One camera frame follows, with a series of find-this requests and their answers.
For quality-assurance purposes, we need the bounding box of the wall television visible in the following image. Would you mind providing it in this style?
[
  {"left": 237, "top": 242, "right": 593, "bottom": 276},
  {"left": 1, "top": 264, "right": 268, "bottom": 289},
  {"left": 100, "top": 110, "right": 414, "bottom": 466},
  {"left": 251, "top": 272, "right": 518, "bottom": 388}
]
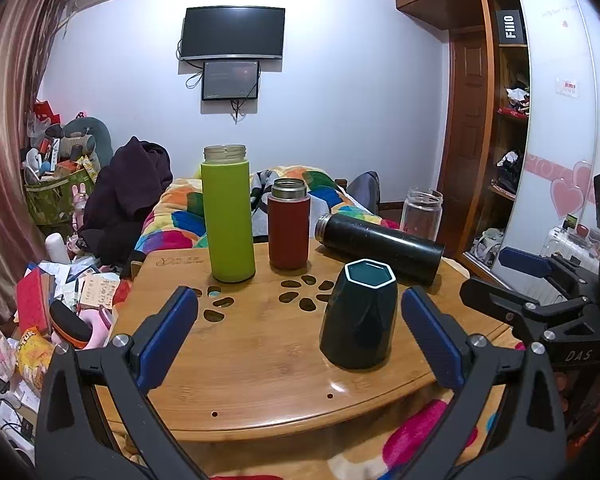
[{"left": 178, "top": 6, "right": 286, "bottom": 62}]

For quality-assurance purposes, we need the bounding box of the red book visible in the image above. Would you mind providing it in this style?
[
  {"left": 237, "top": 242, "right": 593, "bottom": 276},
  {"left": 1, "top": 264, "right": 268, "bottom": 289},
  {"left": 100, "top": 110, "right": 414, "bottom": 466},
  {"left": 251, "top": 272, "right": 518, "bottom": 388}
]
[{"left": 15, "top": 269, "right": 51, "bottom": 335}]

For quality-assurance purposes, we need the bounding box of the yellow snack packet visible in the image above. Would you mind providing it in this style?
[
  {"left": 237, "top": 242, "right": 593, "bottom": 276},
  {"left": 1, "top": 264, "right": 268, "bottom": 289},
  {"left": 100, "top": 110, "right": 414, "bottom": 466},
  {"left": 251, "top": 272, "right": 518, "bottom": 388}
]
[{"left": 16, "top": 326, "right": 57, "bottom": 392}]

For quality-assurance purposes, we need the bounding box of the wooden lap table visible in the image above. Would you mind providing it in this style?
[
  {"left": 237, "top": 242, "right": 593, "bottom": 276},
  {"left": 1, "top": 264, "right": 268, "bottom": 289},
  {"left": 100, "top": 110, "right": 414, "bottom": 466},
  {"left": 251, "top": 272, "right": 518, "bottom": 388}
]
[{"left": 94, "top": 240, "right": 512, "bottom": 444}]

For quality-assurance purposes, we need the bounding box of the green storage bag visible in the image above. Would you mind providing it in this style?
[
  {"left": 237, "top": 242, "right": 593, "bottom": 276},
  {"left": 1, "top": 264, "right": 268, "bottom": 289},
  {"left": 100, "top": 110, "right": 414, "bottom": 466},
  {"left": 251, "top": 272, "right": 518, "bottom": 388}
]
[{"left": 24, "top": 166, "right": 99, "bottom": 226}]

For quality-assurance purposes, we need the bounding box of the white suitcase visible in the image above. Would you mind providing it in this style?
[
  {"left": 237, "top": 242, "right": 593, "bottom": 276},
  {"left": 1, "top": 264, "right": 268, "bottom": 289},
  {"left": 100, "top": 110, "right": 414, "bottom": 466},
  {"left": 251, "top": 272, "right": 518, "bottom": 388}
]
[{"left": 522, "top": 224, "right": 600, "bottom": 306}]

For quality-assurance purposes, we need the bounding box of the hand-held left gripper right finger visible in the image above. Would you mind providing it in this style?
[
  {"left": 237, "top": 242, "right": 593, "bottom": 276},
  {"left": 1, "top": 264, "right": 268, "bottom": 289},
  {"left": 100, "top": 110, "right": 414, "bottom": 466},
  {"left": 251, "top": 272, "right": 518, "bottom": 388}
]
[{"left": 400, "top": 285, "right": 568, "bottom": 480}]

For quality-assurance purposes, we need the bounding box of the black box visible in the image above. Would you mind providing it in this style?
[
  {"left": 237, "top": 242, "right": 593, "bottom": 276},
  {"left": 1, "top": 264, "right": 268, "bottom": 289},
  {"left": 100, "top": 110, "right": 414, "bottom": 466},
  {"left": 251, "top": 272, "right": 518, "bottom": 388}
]
[{"left": 494, "top": 8, "right": 530, "bottom": 46}]

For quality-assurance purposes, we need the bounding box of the dark green hexagonal cup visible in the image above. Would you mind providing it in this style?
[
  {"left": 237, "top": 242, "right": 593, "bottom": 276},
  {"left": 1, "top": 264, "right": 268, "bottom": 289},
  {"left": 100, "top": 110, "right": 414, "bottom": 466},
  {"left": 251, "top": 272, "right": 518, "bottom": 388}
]
[{"left": 319, "top": 258, "right": 399, "bottom": 371}]

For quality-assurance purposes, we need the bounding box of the grey garment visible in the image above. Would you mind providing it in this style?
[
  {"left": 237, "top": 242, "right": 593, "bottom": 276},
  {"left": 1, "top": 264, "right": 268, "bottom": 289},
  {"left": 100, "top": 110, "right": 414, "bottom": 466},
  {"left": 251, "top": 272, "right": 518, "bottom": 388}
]
[{"left": 346, "top": 170, "right": 382, "bottom": 213}]

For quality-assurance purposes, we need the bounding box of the white plastic bottle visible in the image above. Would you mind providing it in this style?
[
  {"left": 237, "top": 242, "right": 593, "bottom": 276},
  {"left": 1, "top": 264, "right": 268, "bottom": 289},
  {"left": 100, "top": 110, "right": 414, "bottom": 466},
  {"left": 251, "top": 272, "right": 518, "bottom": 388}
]
[{"left": 44, "top": 232, "right": 72, "bottom": 265}]

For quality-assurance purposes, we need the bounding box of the small wall monitor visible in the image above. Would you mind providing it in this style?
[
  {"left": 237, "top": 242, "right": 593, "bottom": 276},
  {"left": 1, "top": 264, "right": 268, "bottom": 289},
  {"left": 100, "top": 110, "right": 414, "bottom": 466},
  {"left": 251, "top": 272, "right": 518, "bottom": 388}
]
[{"left": 201, "top": 60, "right": 261, "bottom": 102}]

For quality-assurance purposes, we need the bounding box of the wooden door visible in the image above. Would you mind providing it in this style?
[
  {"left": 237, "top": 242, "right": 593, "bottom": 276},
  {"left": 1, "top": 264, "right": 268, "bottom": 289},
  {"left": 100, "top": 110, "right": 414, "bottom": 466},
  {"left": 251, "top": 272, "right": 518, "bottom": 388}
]
[{"left": 437, "top": 26, "right": 487, "bottom": 257}]

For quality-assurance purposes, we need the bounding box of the black orange glasses case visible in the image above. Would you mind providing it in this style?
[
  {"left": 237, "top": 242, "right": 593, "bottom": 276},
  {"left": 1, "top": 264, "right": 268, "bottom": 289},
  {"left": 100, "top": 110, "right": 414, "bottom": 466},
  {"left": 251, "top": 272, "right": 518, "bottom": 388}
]
[{"left": 48, "top": 299, "right": 94, "bottom": 349}]

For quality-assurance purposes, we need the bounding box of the black thermos bottle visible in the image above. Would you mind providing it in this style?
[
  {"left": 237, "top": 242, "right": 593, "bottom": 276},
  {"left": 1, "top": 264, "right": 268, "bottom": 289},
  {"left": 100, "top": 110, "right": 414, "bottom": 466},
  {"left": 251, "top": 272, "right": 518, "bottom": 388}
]
[{"left": 314, "top": 213, "right": 446, "bottom": 286}]

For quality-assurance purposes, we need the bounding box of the red thermos bottle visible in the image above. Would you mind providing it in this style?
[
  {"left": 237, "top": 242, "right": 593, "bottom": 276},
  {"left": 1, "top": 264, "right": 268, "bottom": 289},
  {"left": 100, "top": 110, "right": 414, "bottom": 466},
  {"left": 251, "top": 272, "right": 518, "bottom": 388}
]
[{"left": 266, "top": 177, "right": 312, "bottom": 270}]

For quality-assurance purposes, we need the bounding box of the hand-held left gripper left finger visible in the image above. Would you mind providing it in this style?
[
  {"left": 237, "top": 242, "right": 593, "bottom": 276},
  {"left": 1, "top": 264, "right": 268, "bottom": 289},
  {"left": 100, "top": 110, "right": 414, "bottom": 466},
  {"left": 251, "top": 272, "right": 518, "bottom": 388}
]
[{"left": 34, "top": 285, "right": 208, "bottom": 480}]

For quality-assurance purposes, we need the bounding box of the lime green bottle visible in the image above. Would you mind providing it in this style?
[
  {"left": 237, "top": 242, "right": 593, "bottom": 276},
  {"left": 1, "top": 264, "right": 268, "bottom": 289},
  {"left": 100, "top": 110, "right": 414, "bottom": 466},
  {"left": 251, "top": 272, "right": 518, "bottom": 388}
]
[{"left": 201, "top": 144, "right": 257, "bottom": 283}]

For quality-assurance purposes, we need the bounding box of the red paper bag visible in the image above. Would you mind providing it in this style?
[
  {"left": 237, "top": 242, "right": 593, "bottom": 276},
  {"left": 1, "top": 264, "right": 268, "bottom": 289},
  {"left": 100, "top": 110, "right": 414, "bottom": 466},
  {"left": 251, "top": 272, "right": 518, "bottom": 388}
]
[{"left": 32, "top": 99, "right": 62, "bottom": 127}]

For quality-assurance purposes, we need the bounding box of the dark clothing pile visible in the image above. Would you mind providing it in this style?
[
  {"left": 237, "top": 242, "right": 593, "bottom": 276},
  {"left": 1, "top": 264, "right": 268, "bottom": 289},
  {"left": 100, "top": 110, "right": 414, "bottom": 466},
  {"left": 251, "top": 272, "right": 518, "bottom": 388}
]
[{"left": 77, "top": 135, "right": 175, "bottom": 267}]

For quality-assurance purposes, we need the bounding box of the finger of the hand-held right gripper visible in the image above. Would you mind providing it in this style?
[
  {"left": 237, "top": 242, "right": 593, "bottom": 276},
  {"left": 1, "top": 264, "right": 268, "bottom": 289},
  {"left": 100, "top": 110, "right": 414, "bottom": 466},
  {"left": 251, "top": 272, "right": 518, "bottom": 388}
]
[
  {"left": 459, "top": 276, "right": 598, "bottom": 341},
  {"left": 498, "top": 246, "right": 600, "bottom": 288}
]

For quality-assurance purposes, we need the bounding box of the clear glass jar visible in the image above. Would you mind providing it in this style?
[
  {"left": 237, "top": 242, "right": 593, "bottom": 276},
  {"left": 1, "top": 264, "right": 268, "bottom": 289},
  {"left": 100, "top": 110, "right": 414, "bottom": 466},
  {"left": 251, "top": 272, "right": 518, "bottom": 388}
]
[{"left": 399, "top": 187, "right": 444, "bottom": 244}]

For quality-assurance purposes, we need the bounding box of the wooden wardrobe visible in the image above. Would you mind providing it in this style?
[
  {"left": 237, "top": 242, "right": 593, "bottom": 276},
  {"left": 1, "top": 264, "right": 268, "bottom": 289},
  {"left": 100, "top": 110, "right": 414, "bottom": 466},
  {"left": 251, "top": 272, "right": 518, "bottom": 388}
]
[{"left": 393, "top": 0, "right": 600, "bottom": 286}]

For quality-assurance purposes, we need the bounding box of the grey plush toy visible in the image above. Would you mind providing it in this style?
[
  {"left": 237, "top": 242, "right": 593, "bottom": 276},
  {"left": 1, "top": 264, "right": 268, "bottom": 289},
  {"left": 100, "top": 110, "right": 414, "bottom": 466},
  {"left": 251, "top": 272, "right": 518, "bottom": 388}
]
[{"left": 59, "top": 116, "right": 114, "bottom": 172}]

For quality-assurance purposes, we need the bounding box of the pink brown curtain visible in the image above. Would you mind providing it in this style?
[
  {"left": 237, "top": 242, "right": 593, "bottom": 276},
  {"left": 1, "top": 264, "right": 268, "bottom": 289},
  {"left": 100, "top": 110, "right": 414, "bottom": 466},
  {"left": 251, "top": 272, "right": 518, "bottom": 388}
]
[{"left": 0, "top": 0, "right": 77, "bottom": 323}]

